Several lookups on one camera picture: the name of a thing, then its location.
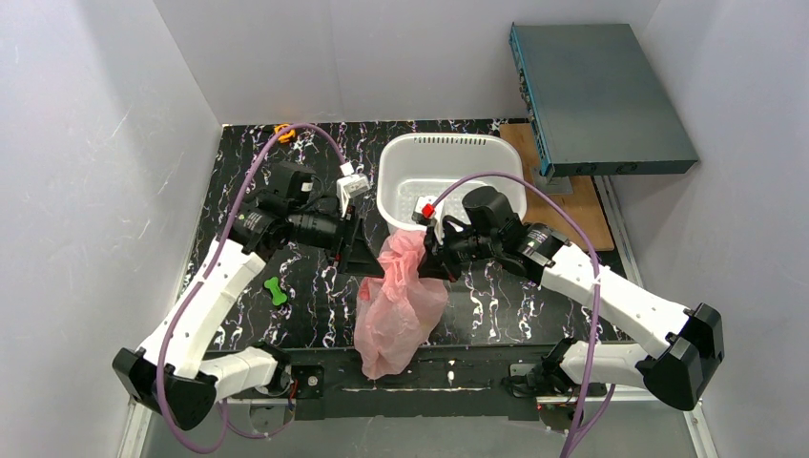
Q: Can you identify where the orange tape measure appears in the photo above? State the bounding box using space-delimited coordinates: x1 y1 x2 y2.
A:
274 123 297 144

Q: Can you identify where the purple cable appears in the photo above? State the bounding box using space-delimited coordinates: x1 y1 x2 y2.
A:
155 122 357 455
421 172 617 458

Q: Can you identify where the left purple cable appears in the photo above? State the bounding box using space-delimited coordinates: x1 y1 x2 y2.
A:
155 122 357 455

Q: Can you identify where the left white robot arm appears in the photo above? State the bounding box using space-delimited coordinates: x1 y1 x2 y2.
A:
113 162 384 431

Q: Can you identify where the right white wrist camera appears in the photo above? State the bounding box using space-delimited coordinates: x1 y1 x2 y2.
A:
411 196 454 246

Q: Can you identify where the wooden board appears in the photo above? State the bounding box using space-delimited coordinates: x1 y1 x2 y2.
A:
499 123 615 251

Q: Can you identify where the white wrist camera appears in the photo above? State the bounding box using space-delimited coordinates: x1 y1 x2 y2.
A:
411 196 454 246
336 174 370 217

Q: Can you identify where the white plastic basin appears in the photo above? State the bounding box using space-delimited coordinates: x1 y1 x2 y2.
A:
376 133 523 234

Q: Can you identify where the green bone toy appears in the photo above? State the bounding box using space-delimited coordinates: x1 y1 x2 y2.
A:
262 277 288 307

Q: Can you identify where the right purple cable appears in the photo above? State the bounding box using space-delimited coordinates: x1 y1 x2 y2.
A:
421 172 617 458

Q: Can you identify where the black marble mat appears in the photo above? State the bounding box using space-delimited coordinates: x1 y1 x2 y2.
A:
183 117 646 353

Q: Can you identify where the grey metal box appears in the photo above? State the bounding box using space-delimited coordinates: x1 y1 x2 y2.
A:
508 24 699 178

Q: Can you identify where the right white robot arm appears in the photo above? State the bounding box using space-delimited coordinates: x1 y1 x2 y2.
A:
418 186 724 411

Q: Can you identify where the pink plastic bag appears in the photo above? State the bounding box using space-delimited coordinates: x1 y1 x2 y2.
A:
353 231 448 380

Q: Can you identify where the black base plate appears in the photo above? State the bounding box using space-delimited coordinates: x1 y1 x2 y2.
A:
286 344 577 421

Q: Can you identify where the aluminium frame rail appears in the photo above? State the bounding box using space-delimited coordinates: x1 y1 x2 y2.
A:
117 357 722 458

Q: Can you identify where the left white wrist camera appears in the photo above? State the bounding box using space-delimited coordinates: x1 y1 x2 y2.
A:
336 174 370 217

